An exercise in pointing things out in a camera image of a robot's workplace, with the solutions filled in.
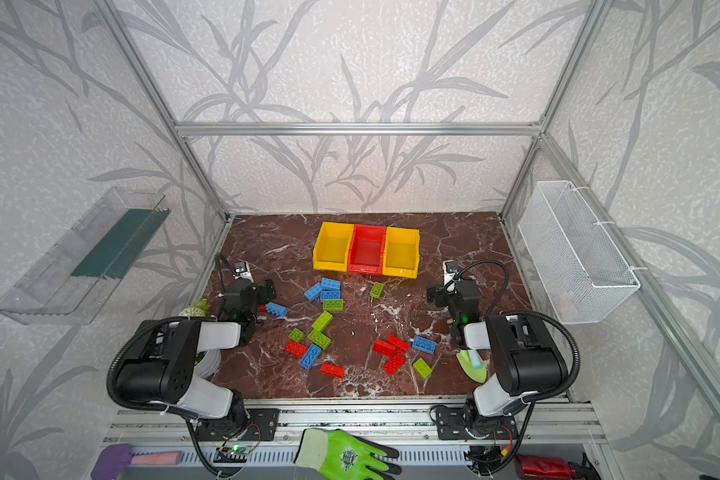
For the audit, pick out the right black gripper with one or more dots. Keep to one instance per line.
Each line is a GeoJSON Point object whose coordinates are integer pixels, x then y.
{"type": "Point", "coordinates": [438, 295]}

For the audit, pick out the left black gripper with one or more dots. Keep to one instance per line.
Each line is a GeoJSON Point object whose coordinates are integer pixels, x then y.
{"type": "Point", "coordinates": [264, 292]}

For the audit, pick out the small green lego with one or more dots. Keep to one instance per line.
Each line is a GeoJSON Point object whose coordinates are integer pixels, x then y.
{"type": "Point", "coordinates": [296, 335]}

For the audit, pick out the green lego long diagonal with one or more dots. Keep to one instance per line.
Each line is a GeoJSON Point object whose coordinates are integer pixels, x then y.
{"type": "Point", "coordinates": [322, 322]}

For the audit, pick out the small green lego brick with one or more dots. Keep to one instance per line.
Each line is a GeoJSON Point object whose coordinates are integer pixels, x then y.
{"type": "Point", "coordinates": [376, 290]}

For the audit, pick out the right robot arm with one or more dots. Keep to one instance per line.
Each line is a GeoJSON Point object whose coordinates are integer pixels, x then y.
{"type": "Point", "coordinates": [533, 357]}

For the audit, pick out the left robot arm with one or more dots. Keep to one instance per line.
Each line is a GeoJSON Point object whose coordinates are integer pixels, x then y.
{"type": "Point", "coordinates": [155, 369]}

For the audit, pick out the green toy trowel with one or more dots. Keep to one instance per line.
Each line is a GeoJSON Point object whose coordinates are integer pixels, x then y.
{"type": "Point", "coordinates": [473, 365]}

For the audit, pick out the blue lego diagonal brick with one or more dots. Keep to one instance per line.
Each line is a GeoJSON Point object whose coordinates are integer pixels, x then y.
{"type": "Point", "coordinates": [313, 292]}

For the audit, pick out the red lego left brick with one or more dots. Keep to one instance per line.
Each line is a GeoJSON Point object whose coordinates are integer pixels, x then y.
{"type": "Point", "coordinates": [296, 349]}

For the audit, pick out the red lego brick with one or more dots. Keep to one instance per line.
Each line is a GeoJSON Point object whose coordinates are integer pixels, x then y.
{"type": "Point", "coordinates": [296, 349]}
{"type": "Point", "coordinates": [332, 370]}

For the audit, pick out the red lego cluster top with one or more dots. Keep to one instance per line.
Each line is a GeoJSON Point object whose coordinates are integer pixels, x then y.
{"type": "Point", "coordinates": [399, 344]}

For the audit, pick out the red lego cluster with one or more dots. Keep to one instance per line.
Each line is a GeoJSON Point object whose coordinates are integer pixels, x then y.
{"type": "Point", "coordinates": [399, 344]}
{"type": "Point", "coordinates": [394, 364]}
{"type": "Point", "coordinates": [384, 348]}

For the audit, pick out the right yellow bin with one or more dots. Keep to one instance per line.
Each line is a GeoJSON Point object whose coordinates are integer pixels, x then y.
{"type": "Point", "coordinates": [401, 256]}

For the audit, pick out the yellow bin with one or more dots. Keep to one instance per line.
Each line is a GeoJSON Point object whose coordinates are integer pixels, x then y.
{"type": "Point", "coordinates": [332, 247]}
{"type": "Point", "coordinates": [401, 256]}

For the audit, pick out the blue lego upturned brick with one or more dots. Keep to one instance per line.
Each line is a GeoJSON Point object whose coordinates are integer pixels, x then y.
{"type": "Point", "coordinates": [330, 295]}

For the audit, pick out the blue lego top brick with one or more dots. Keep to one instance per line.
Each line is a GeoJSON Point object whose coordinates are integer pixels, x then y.
{"type": "Point", "coordinates": [328, 284]}

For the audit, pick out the red lego cluster bottom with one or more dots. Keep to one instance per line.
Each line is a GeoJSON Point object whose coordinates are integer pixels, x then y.
{"type": "Point", "coordinates": [394, 364]}

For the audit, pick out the red lego cluster left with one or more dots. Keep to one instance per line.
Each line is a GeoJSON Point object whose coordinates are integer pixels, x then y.
{"type": "Point", "coordinates": [384, 348]}

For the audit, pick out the left yellow bin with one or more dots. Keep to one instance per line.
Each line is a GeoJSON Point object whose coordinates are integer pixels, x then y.
{"type": "Point", "coordinates": [332, 247]}

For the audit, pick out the red middle bin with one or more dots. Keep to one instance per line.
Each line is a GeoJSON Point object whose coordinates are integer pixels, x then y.
{"type": "Point", "coordinates": [367, 250]}

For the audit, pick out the red lego bottom brick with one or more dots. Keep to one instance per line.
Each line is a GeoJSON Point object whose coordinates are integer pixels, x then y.
{"type": "Point", "coordinates": [332, 370]}

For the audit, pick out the red metallic tool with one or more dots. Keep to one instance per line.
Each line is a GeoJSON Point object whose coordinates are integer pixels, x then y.
{"type": "Point", "coordinates": [551, 468]}

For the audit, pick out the green work glove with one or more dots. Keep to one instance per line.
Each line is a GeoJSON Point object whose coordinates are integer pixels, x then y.
{"type": "Point", "coordinates": [336, 454]}

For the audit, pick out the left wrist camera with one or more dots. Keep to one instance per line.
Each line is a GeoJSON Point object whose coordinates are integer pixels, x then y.
{"type": "Point", "coordinates": [242, 270]}

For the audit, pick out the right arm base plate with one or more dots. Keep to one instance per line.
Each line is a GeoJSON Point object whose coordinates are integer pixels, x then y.
{"type": "Point", "coordinates": [465, 424]}

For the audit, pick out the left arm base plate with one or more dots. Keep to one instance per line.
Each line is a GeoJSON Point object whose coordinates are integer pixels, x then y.
{"type": "Point", "coordinates": [259, 424]}

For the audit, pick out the white wire mesh basket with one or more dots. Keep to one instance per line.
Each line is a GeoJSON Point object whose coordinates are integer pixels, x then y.
{"type": "Point", "coordinates": [583, 273]}

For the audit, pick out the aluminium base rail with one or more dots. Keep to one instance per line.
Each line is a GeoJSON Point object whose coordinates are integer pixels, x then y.
{"type": "Point", "coordinates": [392, 420]}

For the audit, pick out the clear acrylic wall shelf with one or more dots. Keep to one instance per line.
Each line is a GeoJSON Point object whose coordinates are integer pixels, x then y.
{"type": "Point", "coordinates": [71, 282]}

